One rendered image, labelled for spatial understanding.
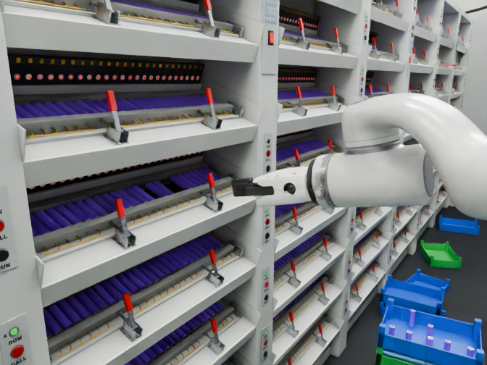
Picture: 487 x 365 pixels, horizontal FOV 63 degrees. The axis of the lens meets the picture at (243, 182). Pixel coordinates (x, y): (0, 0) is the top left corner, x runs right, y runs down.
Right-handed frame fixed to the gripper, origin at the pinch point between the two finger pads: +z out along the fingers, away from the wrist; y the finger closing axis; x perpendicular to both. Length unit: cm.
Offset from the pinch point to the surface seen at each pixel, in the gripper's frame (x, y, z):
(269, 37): 32.2, 34.3, 9.6
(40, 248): -3.5, -26.2, 25.0
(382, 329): -62, 63, 2
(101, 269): -9.7, -19.1, 19.9
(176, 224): -7.5, 1.1, 20.8
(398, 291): -96, 163, 28
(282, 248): -28, 45, 23
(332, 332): -86, 95, 37
